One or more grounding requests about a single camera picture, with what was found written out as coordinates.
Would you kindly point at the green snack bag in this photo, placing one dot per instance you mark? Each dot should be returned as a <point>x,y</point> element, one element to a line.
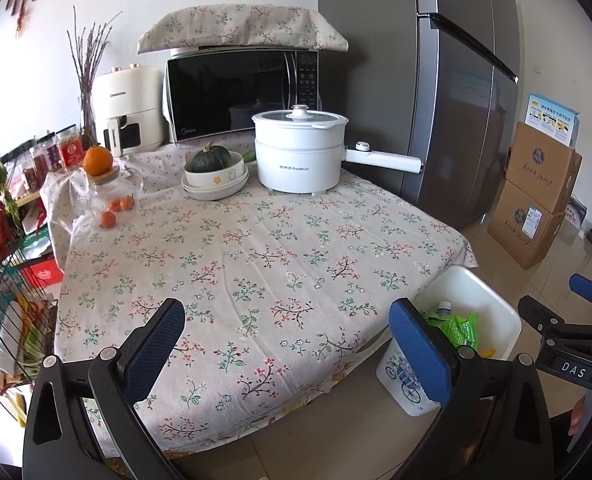
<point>455,330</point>

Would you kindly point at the clear plastic bottle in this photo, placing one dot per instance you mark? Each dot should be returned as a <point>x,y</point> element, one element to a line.
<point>444,307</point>

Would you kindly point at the blue and white carton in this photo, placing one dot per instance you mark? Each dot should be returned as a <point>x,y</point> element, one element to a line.
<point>550,120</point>

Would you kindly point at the white air fryer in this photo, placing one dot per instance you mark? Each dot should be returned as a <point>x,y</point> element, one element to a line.
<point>131,95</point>

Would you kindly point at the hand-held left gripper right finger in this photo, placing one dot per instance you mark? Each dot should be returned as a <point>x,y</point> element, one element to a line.
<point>420,355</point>

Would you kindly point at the green cucumber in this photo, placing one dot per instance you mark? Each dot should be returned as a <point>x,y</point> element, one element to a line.
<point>248,155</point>

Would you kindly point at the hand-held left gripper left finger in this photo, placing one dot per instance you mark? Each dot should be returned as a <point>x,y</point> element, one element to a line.
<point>158,347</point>

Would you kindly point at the glass jar with wooden lid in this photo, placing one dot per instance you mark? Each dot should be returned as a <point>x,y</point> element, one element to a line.
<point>121,187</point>

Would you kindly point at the floral cloth cover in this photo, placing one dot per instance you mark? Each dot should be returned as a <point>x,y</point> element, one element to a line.
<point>236,27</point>

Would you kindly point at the glass vase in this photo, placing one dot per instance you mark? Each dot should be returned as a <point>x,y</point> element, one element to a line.
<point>87,115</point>

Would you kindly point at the grey refrigerator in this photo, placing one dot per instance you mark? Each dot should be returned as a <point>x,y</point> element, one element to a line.
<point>450,125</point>

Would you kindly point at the red gift box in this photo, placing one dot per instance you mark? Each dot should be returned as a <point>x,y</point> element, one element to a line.
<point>43,272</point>

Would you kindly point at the white electric cooking pot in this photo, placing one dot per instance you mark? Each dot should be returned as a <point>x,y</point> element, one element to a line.
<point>296,170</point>

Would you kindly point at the white plate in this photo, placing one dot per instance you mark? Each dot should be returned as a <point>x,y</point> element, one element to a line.
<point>241,183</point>
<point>216,197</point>

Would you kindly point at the small orange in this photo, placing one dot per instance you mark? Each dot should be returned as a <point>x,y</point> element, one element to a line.
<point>126,203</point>
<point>107,220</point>
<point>113,205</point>

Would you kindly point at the white flower print bowl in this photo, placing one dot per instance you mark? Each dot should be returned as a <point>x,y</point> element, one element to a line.
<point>216,178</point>

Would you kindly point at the large orange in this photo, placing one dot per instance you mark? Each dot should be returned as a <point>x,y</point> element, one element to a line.
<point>97,160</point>

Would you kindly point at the white plastic waste bin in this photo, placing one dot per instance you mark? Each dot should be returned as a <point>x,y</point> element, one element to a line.
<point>455,285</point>

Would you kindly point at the blue packet behind boxes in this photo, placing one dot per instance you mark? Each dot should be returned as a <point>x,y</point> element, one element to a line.
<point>575,212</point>

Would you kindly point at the black microwave oven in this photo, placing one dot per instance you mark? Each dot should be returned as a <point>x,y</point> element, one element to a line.
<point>226,95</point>

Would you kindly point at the person's right hand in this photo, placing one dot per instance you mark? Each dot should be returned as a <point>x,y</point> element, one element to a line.
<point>579,412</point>

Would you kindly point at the dark green pumpkin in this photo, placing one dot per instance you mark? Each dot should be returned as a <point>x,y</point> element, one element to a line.
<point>211,160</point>

